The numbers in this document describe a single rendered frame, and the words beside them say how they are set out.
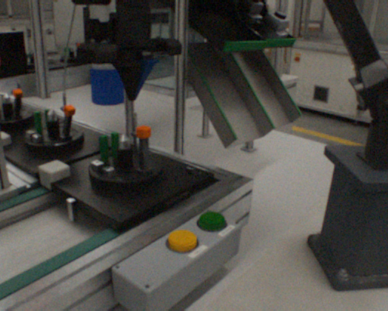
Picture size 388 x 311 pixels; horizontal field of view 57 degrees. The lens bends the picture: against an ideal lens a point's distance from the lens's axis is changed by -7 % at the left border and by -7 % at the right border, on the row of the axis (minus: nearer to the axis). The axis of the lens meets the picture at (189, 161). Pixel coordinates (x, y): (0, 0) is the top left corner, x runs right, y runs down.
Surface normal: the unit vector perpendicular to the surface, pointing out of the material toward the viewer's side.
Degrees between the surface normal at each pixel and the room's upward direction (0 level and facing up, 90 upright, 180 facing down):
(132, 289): 90
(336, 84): 90
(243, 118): 45
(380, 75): 65
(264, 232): 0
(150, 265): 0
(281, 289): 0
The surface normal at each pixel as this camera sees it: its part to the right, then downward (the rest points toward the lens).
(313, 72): -0.65, 0.29
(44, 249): 0.03, -0.92
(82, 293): 0.77, 0.27
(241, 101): 0.47, -0.43
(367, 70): -0.46, -0.09
